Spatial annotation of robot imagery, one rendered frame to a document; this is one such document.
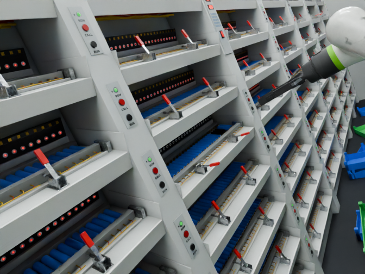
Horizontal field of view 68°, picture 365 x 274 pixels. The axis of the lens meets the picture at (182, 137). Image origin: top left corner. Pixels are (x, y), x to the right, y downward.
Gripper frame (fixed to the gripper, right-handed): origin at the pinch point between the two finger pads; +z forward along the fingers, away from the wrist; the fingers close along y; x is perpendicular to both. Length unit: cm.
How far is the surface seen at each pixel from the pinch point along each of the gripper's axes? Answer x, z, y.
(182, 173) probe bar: 4.0, 19.1, 44.4
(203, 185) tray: 11.0, 16.6, 41.8
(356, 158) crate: 94, 22, -143
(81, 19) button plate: -44, 5, 58
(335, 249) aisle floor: 101, 31, -39
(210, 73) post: -22.4, 19.5, -6.7
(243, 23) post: -44, 18, -77
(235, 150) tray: 10.6, 16.3, 15.7
